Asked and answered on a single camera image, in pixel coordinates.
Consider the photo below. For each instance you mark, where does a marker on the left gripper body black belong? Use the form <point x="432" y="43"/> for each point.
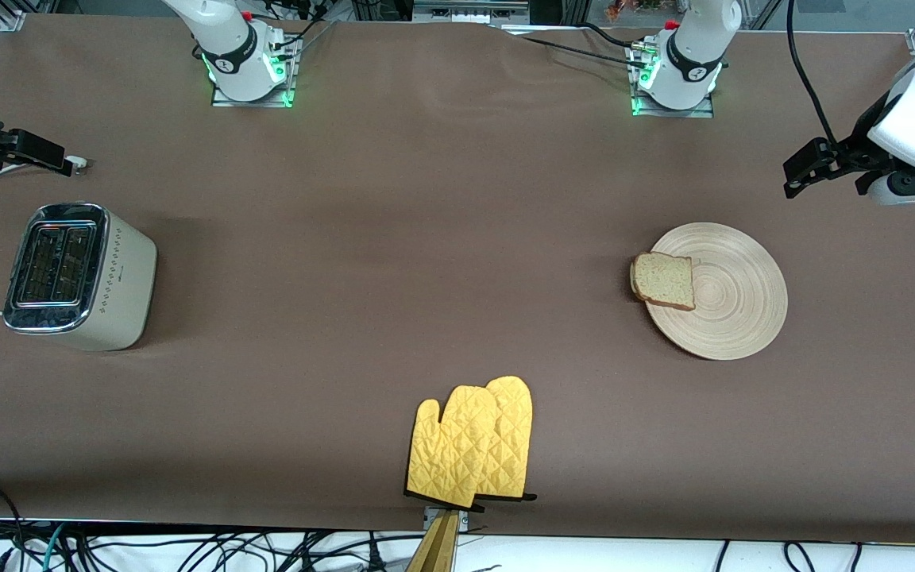
<point x="859" y="144"/>

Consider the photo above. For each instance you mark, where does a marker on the round wooden plate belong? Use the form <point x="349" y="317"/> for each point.
<point x="735" y="302"/>

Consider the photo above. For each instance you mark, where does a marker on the slice of bread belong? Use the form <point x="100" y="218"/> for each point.
<point x="664" y="280"/>

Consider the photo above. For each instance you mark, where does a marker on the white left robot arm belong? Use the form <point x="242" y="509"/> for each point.
<point x="688" y="48"/>

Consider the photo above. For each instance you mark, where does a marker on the orange item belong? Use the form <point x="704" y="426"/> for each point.
<point x="624" y="9"/>

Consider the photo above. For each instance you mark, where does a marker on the beige chrome toaster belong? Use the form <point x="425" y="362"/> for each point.
<point x="120" y="270"/>

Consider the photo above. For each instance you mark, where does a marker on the small metal bracket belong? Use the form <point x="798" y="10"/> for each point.
<point x="429" y="518"/>

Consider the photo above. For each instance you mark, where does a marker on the yellow quilted oven mitt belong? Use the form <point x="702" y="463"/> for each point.
<point x="449" y="453"/>
<point x="513" y="429"/>

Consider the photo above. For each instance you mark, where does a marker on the tan wooden post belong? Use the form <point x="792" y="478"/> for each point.
<point x="435" y="552"/>

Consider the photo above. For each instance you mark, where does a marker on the grey device box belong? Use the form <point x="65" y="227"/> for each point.
<point x="469" y="12"/>

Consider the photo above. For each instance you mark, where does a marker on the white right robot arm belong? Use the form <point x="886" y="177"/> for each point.
<point x="231" y="56"/>

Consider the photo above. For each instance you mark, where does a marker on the metal base plate left arm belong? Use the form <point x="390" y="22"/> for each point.
<point x="676" y="114"/>

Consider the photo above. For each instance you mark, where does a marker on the brown table cover sheet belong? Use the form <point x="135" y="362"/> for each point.
<point x="426" y="199"/>

